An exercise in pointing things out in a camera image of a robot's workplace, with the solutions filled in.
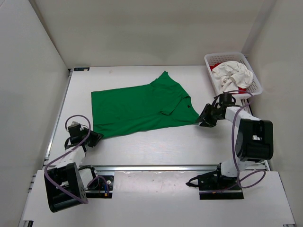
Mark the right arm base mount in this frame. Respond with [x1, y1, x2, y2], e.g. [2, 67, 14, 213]
[186, 164, 244, 200]

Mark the white t shirt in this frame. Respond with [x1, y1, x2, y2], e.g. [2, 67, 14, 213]
[211, 60, 254, 94]

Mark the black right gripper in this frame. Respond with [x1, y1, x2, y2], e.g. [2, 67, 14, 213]
[196, 105, 224, 128]

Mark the green polo t shirt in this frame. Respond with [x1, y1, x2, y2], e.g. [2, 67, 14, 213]
[91, 71, 199, 139]

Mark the red t shirt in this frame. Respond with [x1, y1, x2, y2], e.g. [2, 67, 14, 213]
[212, 62, 248, 94]

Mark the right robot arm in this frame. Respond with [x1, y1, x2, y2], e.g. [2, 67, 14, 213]
[196, 90, 274, 189]

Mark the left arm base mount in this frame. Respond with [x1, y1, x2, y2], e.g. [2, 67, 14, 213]
[79, 166, 114, 199]

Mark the small dark label sticker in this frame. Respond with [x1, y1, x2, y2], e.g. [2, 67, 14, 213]
[73, 67, 90, 71]

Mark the white plastic mesh basket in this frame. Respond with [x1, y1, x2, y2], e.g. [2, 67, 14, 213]
[204, 52, 263, 99]

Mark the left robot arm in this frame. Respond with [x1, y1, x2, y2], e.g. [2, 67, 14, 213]
[44, 122, 109, 213]

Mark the aluminium front rail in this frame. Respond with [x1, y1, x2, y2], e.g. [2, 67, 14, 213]
[93, 165, 217, 172]

